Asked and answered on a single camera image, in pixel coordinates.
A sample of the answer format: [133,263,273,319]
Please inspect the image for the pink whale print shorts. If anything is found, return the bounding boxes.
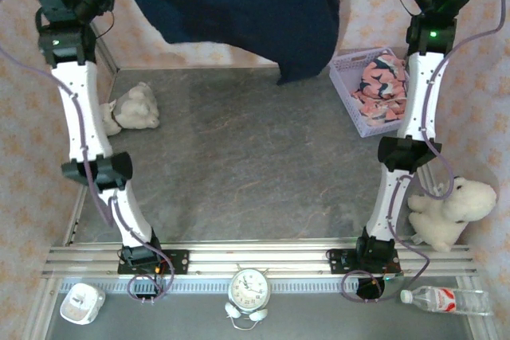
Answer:
[350,53,410,127]

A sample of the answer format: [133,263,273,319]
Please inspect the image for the purple plastic laundry basket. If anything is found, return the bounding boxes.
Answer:
[329,47,411,139]

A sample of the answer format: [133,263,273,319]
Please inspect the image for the navy blue garment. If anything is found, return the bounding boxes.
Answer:
[121,0,374,86]

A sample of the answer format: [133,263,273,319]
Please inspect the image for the grey white plush dog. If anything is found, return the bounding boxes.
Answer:
[99,81,161,136]

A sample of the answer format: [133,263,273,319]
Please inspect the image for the cream white plush dog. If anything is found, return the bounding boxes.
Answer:
[407,175,498,252]

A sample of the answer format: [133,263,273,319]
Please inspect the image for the small white square clock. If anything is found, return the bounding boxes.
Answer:
[59,283,107,326]

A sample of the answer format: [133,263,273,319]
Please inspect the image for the clear water bottle red label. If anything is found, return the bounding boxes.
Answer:
[399,285,495,316]

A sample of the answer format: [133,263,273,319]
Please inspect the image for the white twin bell alarm clock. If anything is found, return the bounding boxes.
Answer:
[228,263,272,315]

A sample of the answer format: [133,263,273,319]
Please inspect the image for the aluminium frame post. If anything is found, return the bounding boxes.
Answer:
[92,21,120,75]

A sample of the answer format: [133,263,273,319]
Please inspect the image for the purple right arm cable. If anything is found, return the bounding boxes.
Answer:
[341,0,505,302]

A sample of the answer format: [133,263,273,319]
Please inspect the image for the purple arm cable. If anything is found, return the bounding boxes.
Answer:
[0,0,176,303]
[341,0,505,302]

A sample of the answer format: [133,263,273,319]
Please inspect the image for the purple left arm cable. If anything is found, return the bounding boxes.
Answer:
[0,0,176,303]

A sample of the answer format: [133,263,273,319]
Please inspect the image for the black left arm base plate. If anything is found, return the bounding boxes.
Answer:
[117,249,190,276]

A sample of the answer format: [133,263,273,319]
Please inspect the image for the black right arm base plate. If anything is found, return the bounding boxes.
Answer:
[325,248,404,276]

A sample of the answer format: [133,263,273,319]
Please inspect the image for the grey slotted cable duct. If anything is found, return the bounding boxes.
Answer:
[58,278,403,295]

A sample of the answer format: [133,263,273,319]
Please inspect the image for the aluminium mounting rail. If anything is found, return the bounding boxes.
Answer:
[41,240,479,279]

